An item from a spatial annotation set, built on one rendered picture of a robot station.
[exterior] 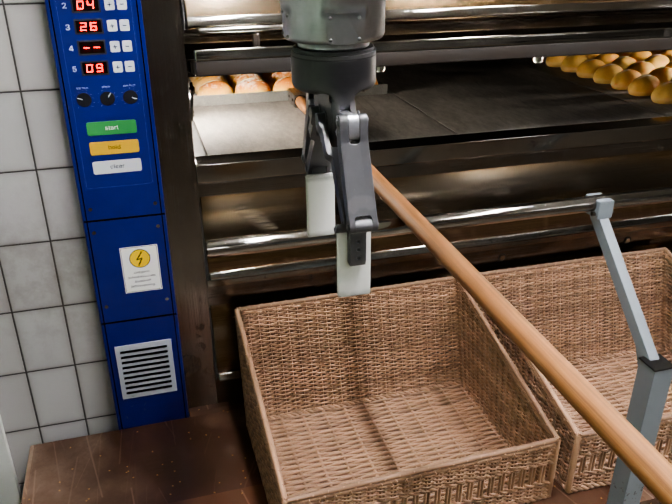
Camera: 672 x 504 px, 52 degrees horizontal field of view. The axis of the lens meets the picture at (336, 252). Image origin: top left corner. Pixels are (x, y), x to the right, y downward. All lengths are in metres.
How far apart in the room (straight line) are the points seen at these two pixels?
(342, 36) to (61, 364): 1.20
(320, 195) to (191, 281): 0.85
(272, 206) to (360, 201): 0.96
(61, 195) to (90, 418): 0.54
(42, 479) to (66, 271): 0.44
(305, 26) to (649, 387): 0.93
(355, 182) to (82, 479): 1.16
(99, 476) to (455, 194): 1.00
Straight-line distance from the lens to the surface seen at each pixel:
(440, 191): 1.64
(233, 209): 1.51
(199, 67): 1.25
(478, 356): 1.67
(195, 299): 1.57
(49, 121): 1.42
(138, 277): 1.50
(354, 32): 0.59
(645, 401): 1.33
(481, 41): 1.40
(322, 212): 0.74
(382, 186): 1.23
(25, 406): 1.71
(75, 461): 1.65
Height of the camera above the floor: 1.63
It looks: 26 degrees down
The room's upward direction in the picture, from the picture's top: straight up
